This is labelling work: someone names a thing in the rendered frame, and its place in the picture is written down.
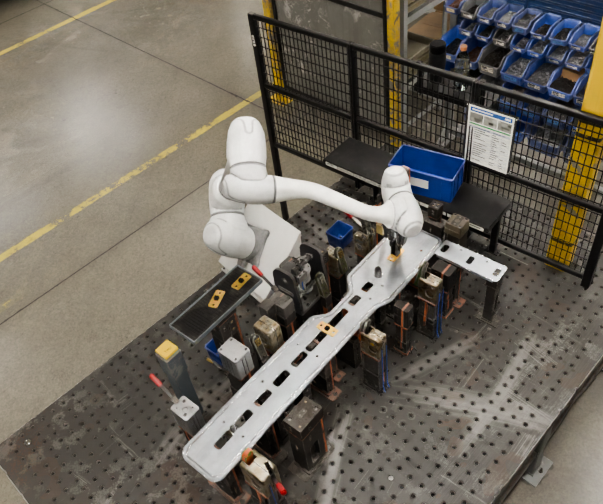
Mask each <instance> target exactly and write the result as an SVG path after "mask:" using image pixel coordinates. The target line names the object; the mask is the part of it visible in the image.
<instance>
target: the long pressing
mask: <svg viewBox="0 0 603 504"><path fill-rule="evenodd" d="M441 244H442V240H441V239H440V238H439V237H437V236H435V235H433V234H431V233H428V232H426V231H424V230H422V229H421V231H420V233H419V234H418V235H416V236H414V237H409V238H408V237H407V241H406V243H405V244H404V246H402V249H404V250H405V251H404V252H403V253H402V254H401V255H400V256H399V257H398V258H397V259H396V261H395V262H392V261H390V260H388V259H387V257H388V256H389V255H390V254H391V247H390V246H389V240H388V239H386V238H385V237H384V238H383V239H382V240H381V241H380V242H379V243H378V244H377V245H376V246H375V247H374V248H373V249H372V250H371V251H370V252H369V253H368V254H367V255H366V256H365V257H364V259H363V260H362V261H361V262H360V263H359V264H358V265H357V266H356V267H355V268H354V269H353V270H352V271H351V272H350V273H349V274H348V275H347V284H348V289H349V292H348V294H347V295H346V296H345V297H344V298H343V299H342V300H341V301H340V302H339V303H338V304H337V305H336V306H335V307H334V308H333V309H332V310H331V311H330V312H329V313H326V314H320V315H314V316H311V317H310V318H308V319H307V320H306V321H305V322H304V323H303V324H302V326H301V327H300V328H299V329H298V330H297V331H296V332H295V333H294V334H293V335H292V336H291V337H290V338H289V339H288V340H287V341H286V342H285V343H284V344H283V345H282V346H281V347H280V348H279V349H278V350H277V351H276V352H275V353H274V354H273V355H272V356H271V357H270V358H269V359H268V361H267V362H266V363H265V364H264V365H263V366H262V367H261V368H260V369H259V370H258V371H257V372H256V373H255V374H254V375H253V376H252V377H251V378H250V379H249V380H248V381H247V382H246V383H245V384H244V385H243V386H242V387H241V388H240V389H239V390H238V391H237V392H236V393H235V394H234V395H233V397H232V398H231V399H230V400H229V401H228V402H227V403H226V404H225V405H224V406H223V407H222V408H221V409H220V410H219V411H218V412H217V413H216V414H215V415H214V416H213V417H212V418H211V419H210V420H209V421H208V422H207V423H206V424H205V425H204V426H203V427H202V428H201V429H200V430H199V431H198V433H197V434H196V435H195V436H194V437H193V438H192V439H191V440H190V441H189V442H188V443H187V444H186V445H185V446H184V448H183V450H182V455H183V458H184V460H185V461H186V462H187V463H188V464H190V465H191V466H192V467H193V468H194V469H196V470H197V471H198V472H199V473H200V474H202V475H203V476H204V477H205V478H206V479H208V480H209V481H211V482H219V481H221V480H223V479H224V478H225V477H226V476H227V475H228V474H229V473H230V471H231V470H232V469H233V468H234V467H235V466H236V465H237V464H238V463H239V461H240V460H241V453H242V452H243V451H244V450H245V448H247V447H249V448H250V449H251V448H252V447H253V446H254V445H255V444H256V443H257V442H258V440H259V439H260V438H261V437H262V436H263V435H264V434H265V433H266V432H267V430H268V429H269V428H270V427H271V426H272V425H273V424H274V423H275V422H276V421H277V419H278V418H279V417H280V416H281V415H282V414H283V413H284V412H285V411H286V409H287V408H288V407H289V406H290V405H291V404H292V403H293V402H294V401H295V399H296V398H297V397H298V396H299V395H300V394H301V393H302V392H303V391H304V389H305V388H306V387H307V386H308V385H309V384H310V383H311V382H312V381H313V380H314V378H315V377H316V376H317V375H318V374H319V373H320V372H321V371H322V370H323V368H324V367H325V366H326V365H327V364H328V363H329V362H330V361H331V360H332V358H333V357H334V356H335V355H336V354H337V353H338V352H339V351H340V350H341V348H342V347H343V346H344V345H345V344H346V343H347V342H348V341H349V340H350V339H351V337H352V336H353V335H354V334H355V333H356V332H357V331H358V330H359V329H360V323H361V322H362V321H363V319H364V318H365V317H367V318H369V317H370V316H371V315H372V314H373V313H374V312H375V311H376V310H377V309H378V308H380V307H382V306H384V305H386V304H388V303H390V302H392V301H393V300H394V299H395V297H396V296H397V295H398V294H399V293H400V292H401V291H402V290H403V289H404V287H405V286H406V285H407V284H408V283H409V282H410V281H411V280H412V278H413V277H414V276H415V275H416V274H417V272H418V266H419V265H420V264H421V262H423V261H424V260H425V261H426V262H428V261H429V259H430V258H431V257H432V256H433V255H434V254H435V251H436V250H437V249H438V248H439V246H440V245H441ZM420 250H422V251H420ZM376 266H380V267H381V269H382V277H380V278H376V277H375V276H374V269H375V267H376ZM366 283H371V284H373V286H372V287H371V288H370V289H369V290H368V291H367V292H365V291H363V290H362V288H363V286H364V285H365V284H366ZM381 285H383V286H381ZM354 296H359V297H360V298H361V299H360V300H359V301H358V302H357V303H356V304H355V305H354V306H351V305H350V304H348V302H349V301H350V300H351V299H352V298H353V297H354ZM369 298H371V300H369ZM342 309H345V310H347V311H348V313H347V314H346V315H345V316H344V317H343V318H342V319H341V320H340V322H339V323H338V324H337V325H336V326H335V327H334V328H335V329H337V330H338V333H337V334H336V335H335V336H334V337H331V336H330V335H328V334H327V335H326V337H325V338H324V339H323V340H322V341H321V342H320V343H319V344H318V345H317V346H316V347H315V348H314V349H313V351H311V352H309V351H308V350H306V347H307V346H308V345H309V344H310V343H311V342H312V341H313V340H314V338H315V337H316V336H317V335H318V334H319V333H320V332H323V331H321V330H319V329H318V328H317V327H316V326H317V325H318V324H319V323H320V322H321V321H323V322H325V323H327V324H329V323H330V321H331V320H332V319H333V318H334V317H335V316H336V315H337V314H338V313H339V312H340V311H341V310H342ZM297 344H299V345H297ZM301 352H304V353H306V354H307V357H306V358H305V359H304V360H303V361H302V362H301V363H300V364H299V366H298V367H294V366H292V365H291V363H292V362H293V361H294V360H295V359H296V358H297V356H298V355H299V354H300V353H301ZM317 355H318V357H316V356H317ZM283 371H287V372H289V373H290V375H289V376H288V377H287V378H286V379H285V381H284V382H283V383H282V384H281V385H280V386H278V387H277V386H275V385H274V384H273V382H274V381H275V380H276V379H277V378H278V377H279V376H280V374H281V373H282V372H283ZM261 381H264V382H263V383H262V382H261ZM266 390H268V391H270V392H271V393H272V394H271V396H270V397H269V398H268V399H267V400H266V401H265V402H264V403H263V404H262V405H261V406H260V407H258V406H256V405H255V404H254V402H255V401H256V400H257V399H258V398H259V397H260V396H261V395H262V394H263V393H264V391H266ZM247 410H249V411H250V412H252V413H253V414H252V416H251V417H250V418H249V419H248V420H247V421H246V422H245V423H244V424H243V426H242V427H240V428H239V427H237V426H236V425H235V422H236V421H237V420H238V419H239V418H240V417H241V416H242V415H243V414H244V413H245V412H246V411H247ZM223 421H225V423H223ZM232 424H233V425H235V426H236V427H237V430H236V431H235V432H234V433H232V432H231V431H230V425H232ZM227 431H229V432H230V433H231V434H233V436H232V437H231V438H230V439H229V441H228V442H227V443H226V444H225V445H224V446H223V447H222V448H221V449H217V448H215V447H214V445H215V443H216V442H217V441H218V440H219V439H220V438H221V437H222V436H223V435H224V434H225V433H226V432H227ZM242 436H244V437H243V438H242Z"/></svg>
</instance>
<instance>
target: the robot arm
mask: <svg viewBox="0 0 603 504"><path fill-rule="evenodd" d="M226 158H227V163H226V166H225V169H220V170H218V171H216V172H215V173H214V174H213V176H212V177H211V180H210V182H209V208H210V216H211V219H210V221H209V222H208V223H207V224H206V226H205V228H204V231H203V240H204V243H205V245H206V246H207V247H208V248H209V249H210V250H211V251H213V252H214V253H216V254H218V255H221V256H225V257H230V258H237V259H238V261H237V265H239V266H241V267H243V268H244V266H245V264H246V262H248V263H250V264H251V265H252V266H253V265H255V266H256V267H259V265H260V258H261V255H262V252H263V249H264V246H265V244H266V241H267V238H268V237H269V235H270V231H269V230H263V229H260V228H258V227H256V226H253V225H251V224H249V223H248V222H247V221H246V219H245V215H244V212H245V204H256V205H262V204H269V203H277V202H282V201H287V200H293V199H311V200H314V201H318V202H320V203H323V204H325V205H328V206H330V207H333V208H335V209H338V210H340V211H343V212H345V213H348V214H350V215H352V216H355V217H358V218H360V219H363V220H367V221H372V222H378V223H382V225H383V230H384V235H385V238H386V239H388V240H389V246H390V247H391V254H393V252H394V251H395V256H396V257H397V256H398V255H399V254H400V253H401V249H402V246H404V244H405V243H406V241H407V237H408V238H409V237H414V236H416V235H418V234H419V233H420V231H421V229H422V226H423V215H422V212H421V209H420V206H419V204H418V202H417V201H416V199H415V198H414V196H413V194H412V190H411V185H410V183H409V177H408V175H407V172H406V170H405V169H404V168H403V167H401V166H392V167H389V168H387V169H386V170H385V171H384V174H383V177H382V182H381V192H382V198H383V200H384V202H383V203H384V205H382V206H369V205H366V204H363V203H361V202H358V201H356V200H354V199H352V198H349V197H347V196H345V195H343V194H340V193H338V192H336V191H334V190H332V189H329V188H327V187H325V186H322V185H319V184H316V183H312V182H308V181H302V180H295V179H289V178H283V177H279V176H272V175H267V170H266V159H267V155H266V141H265V134H264V131H263V128H262V126H261V124H260V123H259V121H257V120H256V119H255V118H253V117H239V118H236V119H235V120H234V121H233V122H232V123H231V125H230V127H229V130H228V137H227V148H226ZM395 233H396V239H394V238H395V237H394V236H395ZM387 234H388V235H387ZM396 241H397V243H396Z"/></svg>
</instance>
